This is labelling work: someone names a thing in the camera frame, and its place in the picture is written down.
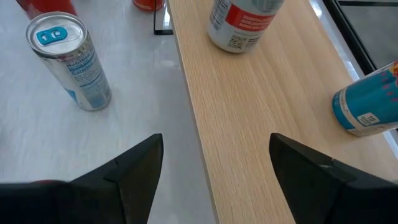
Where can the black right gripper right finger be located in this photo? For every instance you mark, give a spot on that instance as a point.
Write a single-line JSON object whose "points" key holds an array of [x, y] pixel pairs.
{"points": [[317, 193]]}

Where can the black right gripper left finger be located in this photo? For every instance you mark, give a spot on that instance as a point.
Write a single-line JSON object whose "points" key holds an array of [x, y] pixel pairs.
{"points": [[118, 193]]}

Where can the blue silver Red Bull can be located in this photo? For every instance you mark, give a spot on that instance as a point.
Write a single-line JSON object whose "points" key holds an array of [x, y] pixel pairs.
{"points": [[77, 71], [370, 102]]}

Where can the silver Celsius can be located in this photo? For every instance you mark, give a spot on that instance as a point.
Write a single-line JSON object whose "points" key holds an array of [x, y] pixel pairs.
{"points": [[242, 34]]}

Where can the wooden shelf with black legs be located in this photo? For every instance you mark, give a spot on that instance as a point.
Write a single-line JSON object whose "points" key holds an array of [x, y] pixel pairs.
{"points": [[248, 124]]}

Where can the black metal table frame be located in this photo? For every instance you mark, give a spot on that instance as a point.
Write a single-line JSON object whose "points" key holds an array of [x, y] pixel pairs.
{"points": [[351, 37]]}

